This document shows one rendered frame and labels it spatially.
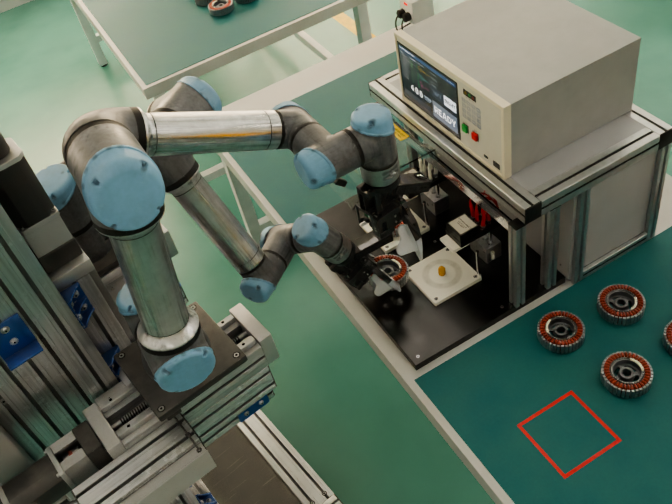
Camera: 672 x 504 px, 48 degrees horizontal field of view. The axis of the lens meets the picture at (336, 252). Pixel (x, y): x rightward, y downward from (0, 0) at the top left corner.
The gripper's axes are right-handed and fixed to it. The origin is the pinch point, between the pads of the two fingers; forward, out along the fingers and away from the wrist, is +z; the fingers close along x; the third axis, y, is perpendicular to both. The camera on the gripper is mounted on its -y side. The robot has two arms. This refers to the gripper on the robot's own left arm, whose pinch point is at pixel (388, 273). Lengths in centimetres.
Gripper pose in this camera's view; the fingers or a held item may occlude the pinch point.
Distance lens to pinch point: 200.4
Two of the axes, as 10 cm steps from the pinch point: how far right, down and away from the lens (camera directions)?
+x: 4.8, 5.7, -6.7
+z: 5.7, 3.7, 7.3
